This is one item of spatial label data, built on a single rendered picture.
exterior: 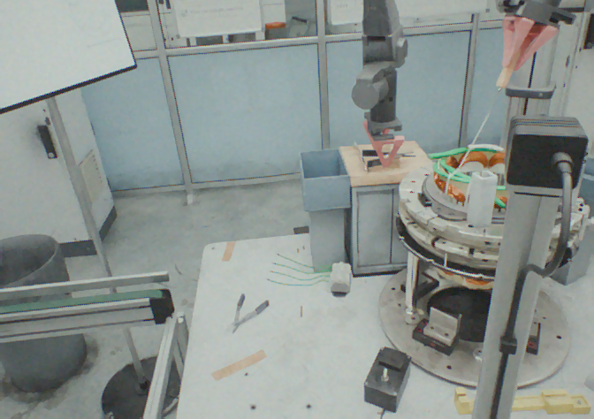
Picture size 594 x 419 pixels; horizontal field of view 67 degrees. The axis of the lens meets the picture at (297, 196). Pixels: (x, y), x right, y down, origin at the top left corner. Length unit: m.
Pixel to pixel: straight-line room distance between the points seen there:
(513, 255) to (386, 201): 0.72
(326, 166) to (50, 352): 1.41
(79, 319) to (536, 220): 1.16
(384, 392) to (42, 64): 1.10
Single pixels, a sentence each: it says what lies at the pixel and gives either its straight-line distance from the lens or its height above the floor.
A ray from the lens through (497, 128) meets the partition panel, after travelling 3.60.
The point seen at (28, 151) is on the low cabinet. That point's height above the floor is 0.70.
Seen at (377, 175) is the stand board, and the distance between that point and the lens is 1.03.
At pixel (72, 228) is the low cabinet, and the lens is 2.96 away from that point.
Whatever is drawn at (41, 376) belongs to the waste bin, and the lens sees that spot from 2.22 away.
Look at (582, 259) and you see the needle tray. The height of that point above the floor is 0.84.
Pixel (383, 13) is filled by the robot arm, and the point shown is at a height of 1.40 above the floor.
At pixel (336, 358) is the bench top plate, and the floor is 0.78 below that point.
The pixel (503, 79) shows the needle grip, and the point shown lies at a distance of 0.84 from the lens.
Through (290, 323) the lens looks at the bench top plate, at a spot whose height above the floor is 0.78.
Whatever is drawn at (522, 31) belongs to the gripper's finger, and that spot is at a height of 1.38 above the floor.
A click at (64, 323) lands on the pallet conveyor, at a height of 0.71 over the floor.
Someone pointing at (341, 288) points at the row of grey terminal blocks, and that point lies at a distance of 1.12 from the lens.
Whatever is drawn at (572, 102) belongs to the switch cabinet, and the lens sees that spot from 3.16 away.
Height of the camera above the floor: 1.51
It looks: 28 degrees down
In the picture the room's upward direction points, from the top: 4 degrees counter-clockwise
